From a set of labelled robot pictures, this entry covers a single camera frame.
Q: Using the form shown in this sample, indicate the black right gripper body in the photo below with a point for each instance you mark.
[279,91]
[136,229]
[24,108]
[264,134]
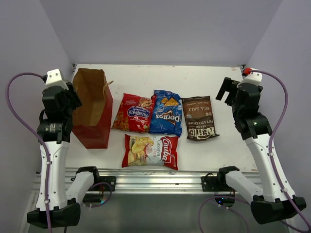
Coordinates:
[235,107]

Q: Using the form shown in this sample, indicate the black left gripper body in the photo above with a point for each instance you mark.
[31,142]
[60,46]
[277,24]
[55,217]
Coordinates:
[72,100]

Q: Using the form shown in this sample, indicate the red brown paper bag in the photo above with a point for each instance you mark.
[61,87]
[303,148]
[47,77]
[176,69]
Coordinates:
[92,120]

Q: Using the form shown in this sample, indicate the brown sea salt chip bag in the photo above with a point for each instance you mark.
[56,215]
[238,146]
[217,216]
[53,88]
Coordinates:
[199,118]

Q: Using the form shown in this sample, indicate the blue Doritos chip bag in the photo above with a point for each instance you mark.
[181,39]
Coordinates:
[167,114]

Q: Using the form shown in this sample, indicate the red candy bag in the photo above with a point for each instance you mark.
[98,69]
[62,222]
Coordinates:
[134,113]

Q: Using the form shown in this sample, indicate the red white cassava chip bag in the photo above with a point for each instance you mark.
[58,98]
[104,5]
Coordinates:
[151,151]

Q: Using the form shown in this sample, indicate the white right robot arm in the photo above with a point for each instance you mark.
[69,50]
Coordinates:
[274,200]

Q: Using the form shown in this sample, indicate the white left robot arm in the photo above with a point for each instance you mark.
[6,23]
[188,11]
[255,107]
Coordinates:
[57,206]

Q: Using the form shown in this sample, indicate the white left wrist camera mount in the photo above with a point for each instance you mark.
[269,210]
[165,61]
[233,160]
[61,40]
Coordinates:
[54,78]

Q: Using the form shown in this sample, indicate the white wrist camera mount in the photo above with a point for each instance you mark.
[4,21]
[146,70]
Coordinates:
[54,78]
[251,76]

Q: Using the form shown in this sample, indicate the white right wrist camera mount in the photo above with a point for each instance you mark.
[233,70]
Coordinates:
[251,76]

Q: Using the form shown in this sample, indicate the black right arm base bracket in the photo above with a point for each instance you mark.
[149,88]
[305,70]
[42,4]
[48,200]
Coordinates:
[210,183]

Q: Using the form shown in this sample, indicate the black left arm base bracket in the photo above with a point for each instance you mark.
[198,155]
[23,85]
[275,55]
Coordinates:
[107,183]

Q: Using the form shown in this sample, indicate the aluminium table edge rail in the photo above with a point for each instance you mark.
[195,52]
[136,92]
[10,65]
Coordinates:
[155,181]

